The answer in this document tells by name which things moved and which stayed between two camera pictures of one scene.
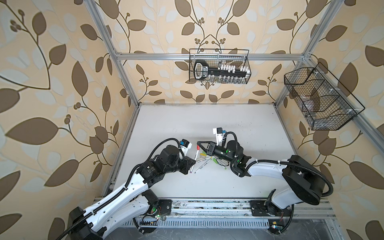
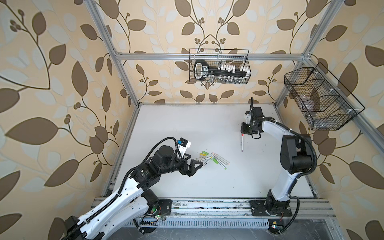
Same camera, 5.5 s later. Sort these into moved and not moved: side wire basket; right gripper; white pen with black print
Moved: right gripper
Not moved: side wire basket; white pen with black print
